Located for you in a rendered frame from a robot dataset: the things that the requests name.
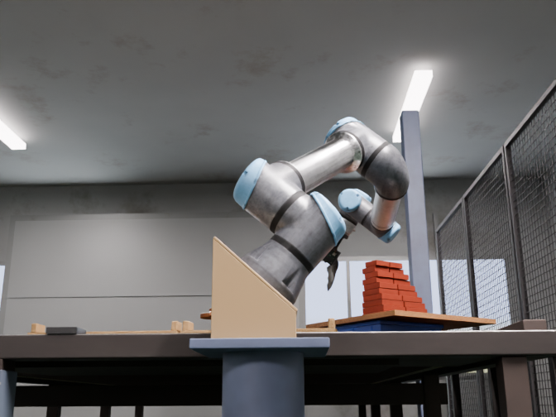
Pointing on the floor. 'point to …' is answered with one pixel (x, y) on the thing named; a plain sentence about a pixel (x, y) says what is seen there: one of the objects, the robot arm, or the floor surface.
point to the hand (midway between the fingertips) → (309, 280)
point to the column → (262, 373)
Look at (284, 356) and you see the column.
